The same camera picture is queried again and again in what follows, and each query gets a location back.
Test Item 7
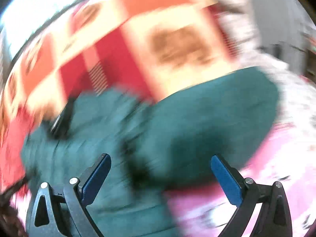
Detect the dark green puffer jacket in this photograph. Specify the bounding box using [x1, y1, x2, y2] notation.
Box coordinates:
[21, 67, 279, 236]

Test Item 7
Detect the pink penguin bedsheet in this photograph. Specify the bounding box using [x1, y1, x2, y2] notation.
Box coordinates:
[9, 121, 316, 237]

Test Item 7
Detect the orange red checkered blanket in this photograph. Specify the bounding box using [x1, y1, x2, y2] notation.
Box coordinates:
[1, 0, 238, 189]

